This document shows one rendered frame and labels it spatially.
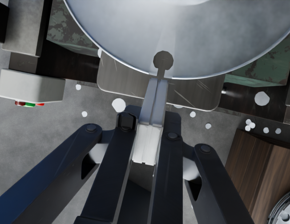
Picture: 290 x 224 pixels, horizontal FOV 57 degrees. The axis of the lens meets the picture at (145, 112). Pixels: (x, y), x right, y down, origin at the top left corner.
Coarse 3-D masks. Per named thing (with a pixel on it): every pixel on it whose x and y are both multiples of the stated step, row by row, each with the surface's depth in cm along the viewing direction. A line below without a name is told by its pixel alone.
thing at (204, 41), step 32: (64, 0) 29; (96, 0) 30; (128, 0) 29; (160, 0) 29; (192, 0) 29; (224, 0) 29; (256, 0) 29; (288, 0) 28; (96, 32) 30; (128, 32) 30; (160, 32) 29; (192, 32) 29; (224, 32) 29; (256, 32) 29; (288, 32) 28; (128, 64) 29; (192, 64) 29; (224, 64) 29
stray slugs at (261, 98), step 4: (100, 48) 43; (100, 52) 43; (100, 56) 43; (260, 92) 42; (264, 92) 42; (256, 96) 42; (260, 96) 42; (264, 96) 42; (268, 96) 42; (116, 100) 44; (120, 100) 44; (256, 100) 43; (260, 100) 42; (264, 100) 42; (268, 100) 42; (112, 104) 44; (116, 104) 44; (120, 104) 44; (124, 104) 44; (260, 104) 42; (264, 104) 42; (116, 108) 44; (120, 108) 44; (124, 108) 44
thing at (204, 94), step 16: (112, 64) 30; (160, 64) 30; (112, 80) 30; (128, 80) 30; (144, 80) 30; (176, 80) 30; (192, 80) 30; (208, 80) 30; (144, 96) 30; (176, 96) 30; (192, 96) 30; (208, 96) 30
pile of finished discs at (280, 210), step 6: (288, 192) 72; (282, 198) 72; (288, 198) 71; (276, 204) 72; (282, 204) 71; (288, 204) 68; (276, 210) 71; (282, 210) 69; (288, 210) 69; (270, 216) 72; (276, 216) 70; (282, 216) 70; (288, 216) 70; (270, 222) 72; (276, 222) 69; (282, 222) 69; (288, 222) 69
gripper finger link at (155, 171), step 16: (160, 144) 14; (176, 144) 14; (160, 160) 13; (176, 160) 13; (160, 176) 12; (176, 176) 12; (160, 192) 11; (176, 192) 11; (160, 208) 11; (176, 208) 11
